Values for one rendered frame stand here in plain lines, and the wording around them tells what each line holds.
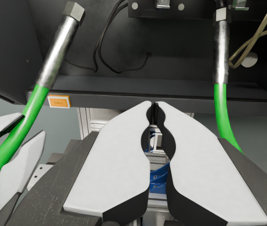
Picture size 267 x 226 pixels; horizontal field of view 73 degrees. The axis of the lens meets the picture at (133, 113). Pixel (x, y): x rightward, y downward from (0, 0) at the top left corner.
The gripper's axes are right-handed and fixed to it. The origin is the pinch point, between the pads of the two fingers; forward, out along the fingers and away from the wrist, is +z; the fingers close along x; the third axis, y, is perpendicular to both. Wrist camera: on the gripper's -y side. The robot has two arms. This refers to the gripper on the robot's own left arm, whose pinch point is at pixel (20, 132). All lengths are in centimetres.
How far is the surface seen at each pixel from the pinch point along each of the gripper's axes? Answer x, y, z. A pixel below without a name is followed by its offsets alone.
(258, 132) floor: 116, 107, 106
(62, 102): -5.7, 26.8, 8.1
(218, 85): 13.2, -1.2, 18.0
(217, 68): 11.9, -1.5, 19.6
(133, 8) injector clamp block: -3.3, 6.6, 25.3
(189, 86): 16.5, 22.0, 32.2
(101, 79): -3.5, 31.0, 20.8
